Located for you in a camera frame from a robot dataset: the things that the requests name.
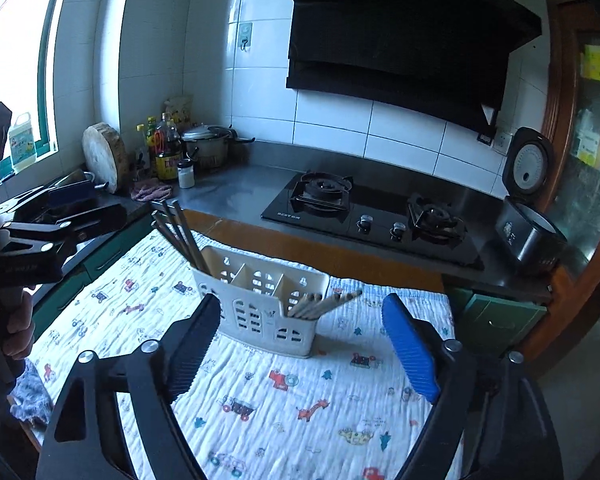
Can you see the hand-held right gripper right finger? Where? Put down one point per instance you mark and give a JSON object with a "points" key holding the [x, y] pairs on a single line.
{"points": [[410, 355]]}

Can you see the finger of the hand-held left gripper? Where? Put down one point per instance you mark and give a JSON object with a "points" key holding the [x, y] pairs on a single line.
{"points": [[95, 222], [70, 194]]}

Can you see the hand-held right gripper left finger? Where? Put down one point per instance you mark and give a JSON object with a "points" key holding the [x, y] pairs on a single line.
{"points": [[195, 340]]}

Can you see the white plastic utensil holder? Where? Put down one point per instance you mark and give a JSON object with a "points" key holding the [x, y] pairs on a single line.
{"points": [[260, 330]]}

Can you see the bundle of wooden chopsticks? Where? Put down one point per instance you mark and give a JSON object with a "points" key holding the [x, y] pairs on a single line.
{"points": [[325, 305], [180, 230]]}

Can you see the person's left hand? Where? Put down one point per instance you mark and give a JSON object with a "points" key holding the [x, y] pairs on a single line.
{"points": [[22, 325]]}

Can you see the round wooden chopping board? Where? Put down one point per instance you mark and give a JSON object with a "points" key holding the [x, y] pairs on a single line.
{"points": [[105, 157]]}

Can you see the pink dish cloth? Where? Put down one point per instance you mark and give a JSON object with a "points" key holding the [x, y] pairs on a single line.
{"points": [[152, 191]]}

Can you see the white detergent bottle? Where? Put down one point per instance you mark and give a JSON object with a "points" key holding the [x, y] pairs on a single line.
{"points": [[21, 142]]}

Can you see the small clear bottle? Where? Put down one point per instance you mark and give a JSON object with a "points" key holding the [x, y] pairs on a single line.
{"points": [[141, 150]]}

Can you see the green base cabinet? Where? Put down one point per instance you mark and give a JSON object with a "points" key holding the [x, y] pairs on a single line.
{"points": [[500, 320]]}

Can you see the yellow-cap oil bottle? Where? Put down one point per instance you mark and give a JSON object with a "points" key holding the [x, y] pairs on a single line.
{"points": [[151, 140]]}

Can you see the small white jar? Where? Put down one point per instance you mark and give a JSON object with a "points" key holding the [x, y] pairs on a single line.
{"points": [[186, 175]]}

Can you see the white cartoon-print tablecloth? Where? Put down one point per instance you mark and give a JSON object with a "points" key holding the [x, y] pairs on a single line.
{"points": [[280, 410]]}

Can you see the blue patterned cloth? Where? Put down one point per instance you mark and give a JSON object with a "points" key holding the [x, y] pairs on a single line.
{"points": [[30, 395]]}

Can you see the steel pressure cooker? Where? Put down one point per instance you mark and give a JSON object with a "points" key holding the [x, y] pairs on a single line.
{"points": [[210, 147]]}

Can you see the pale printed packet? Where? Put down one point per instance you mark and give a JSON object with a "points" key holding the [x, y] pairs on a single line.
{"points": [[179, 110]]}

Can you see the black gas stove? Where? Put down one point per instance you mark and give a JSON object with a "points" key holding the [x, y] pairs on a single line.
{"points": [[380, 210]]}

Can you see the black rice cooker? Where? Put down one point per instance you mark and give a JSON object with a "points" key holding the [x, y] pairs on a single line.
{"points": [[525, 240]]}

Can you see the kitchen window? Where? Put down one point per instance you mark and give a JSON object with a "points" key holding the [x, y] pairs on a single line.
{"points": [[20, 35]]}

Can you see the grey kitchen counter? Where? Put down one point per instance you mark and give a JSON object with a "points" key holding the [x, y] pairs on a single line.
{"points": [[260, 170]]}

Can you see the wooden glass-door cabinet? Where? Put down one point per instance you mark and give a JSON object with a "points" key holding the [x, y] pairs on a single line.
{"points": [[562, 85]]}

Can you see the black range hood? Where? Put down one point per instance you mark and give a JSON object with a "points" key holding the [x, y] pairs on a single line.
{"points": [[390, 35]]}

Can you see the white wall socket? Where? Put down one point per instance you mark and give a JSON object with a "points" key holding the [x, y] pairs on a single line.
{"points": [[501, 142]]}

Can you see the green wall hook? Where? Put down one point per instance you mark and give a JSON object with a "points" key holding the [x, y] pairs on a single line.
{"points": [[245, 35]]}

